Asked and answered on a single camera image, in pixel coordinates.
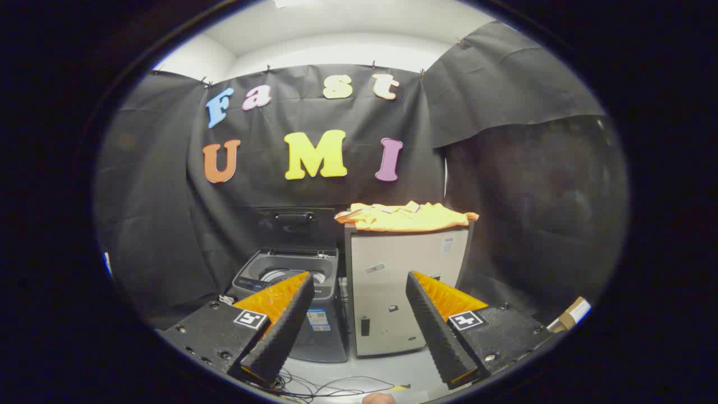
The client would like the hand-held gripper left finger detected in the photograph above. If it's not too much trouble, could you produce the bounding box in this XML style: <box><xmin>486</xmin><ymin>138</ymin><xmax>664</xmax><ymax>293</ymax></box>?
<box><xmin>159</xmin><ymin>272</ymin><xmax>315</xmax><ymax>387</ymax></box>

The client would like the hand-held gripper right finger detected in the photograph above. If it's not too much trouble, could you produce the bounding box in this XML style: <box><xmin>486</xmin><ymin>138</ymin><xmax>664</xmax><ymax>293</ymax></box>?
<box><xmin>406</xmin><ymin>271</ymin><xmax>554</xmax><ymax>390</ymax></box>

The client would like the grey washing machine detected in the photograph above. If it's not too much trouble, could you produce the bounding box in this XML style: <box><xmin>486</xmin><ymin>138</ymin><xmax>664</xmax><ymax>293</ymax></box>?
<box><xmin>227</xmin><ymin>247</ymin><xmax>349</xmax><ymax>363</ymax></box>

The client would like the orange polo shirt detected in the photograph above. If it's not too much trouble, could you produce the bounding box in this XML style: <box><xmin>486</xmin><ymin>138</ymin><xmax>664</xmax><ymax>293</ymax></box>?
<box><xmin>335</xmin><ymin>201</ymin><xmax>480</xmax><ymax>232</ymax></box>

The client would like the white cabinet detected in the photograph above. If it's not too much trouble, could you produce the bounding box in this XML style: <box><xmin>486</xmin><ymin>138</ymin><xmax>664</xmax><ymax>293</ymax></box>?
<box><xmin>344</xmin><ymin>222</ymin><xmax>475</xmax><ymax>358</ymax></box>

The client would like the cardboard box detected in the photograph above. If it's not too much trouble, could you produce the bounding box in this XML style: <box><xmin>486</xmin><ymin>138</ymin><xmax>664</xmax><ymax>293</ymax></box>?
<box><xmin>547</xmin><ymin>296</ymin><xmax>592</xmax><ymax>333</ymax></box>

